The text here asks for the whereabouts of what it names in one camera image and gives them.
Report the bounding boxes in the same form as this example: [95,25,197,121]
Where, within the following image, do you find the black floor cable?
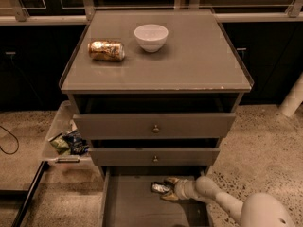
[0,125,20,156]

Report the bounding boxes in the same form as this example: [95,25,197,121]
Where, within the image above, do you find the brass top drawer knob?
[152,125,160,133]

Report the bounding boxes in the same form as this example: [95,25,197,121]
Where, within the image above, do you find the white ceramic bowl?
[134,24,169,53]

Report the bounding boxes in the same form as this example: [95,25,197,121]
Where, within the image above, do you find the grey drawer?
[90,148,220,166]
[73,113,236,140]
[100,166,212,227]

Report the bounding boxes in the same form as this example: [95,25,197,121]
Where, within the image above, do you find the grey top drawer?
[73,113,236,140]

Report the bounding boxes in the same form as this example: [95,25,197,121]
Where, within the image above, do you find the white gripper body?
[174,179,199,200]

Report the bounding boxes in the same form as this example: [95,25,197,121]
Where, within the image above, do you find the dark blue snack bag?
[62,130,88,155]

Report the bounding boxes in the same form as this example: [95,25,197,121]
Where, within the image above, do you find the clear plastic storage bin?
[42,100,93,168]

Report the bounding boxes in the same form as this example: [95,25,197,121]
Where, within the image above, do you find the green snack bag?
[50,135,70,155]

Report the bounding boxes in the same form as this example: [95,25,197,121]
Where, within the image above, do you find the black floor rail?
[0,161,49,227]

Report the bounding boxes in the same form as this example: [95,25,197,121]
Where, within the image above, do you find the gold soda can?
[88,40,125,61]

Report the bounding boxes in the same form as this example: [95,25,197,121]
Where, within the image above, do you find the silver blue redbull can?
[151,182,172,194]

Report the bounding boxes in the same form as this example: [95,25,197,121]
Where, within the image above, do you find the grey drawer cabinet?
[58,9,255,178]

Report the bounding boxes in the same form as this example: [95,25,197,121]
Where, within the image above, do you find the grey bottom drawer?
[100,166,212,227]

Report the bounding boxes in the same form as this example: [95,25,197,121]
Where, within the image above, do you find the grey middle drawer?
[90,148,220,166]

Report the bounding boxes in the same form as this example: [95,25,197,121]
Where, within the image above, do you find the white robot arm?
[161,176,295,227]

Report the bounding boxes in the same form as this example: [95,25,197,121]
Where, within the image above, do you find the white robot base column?
[279,73,303,117]

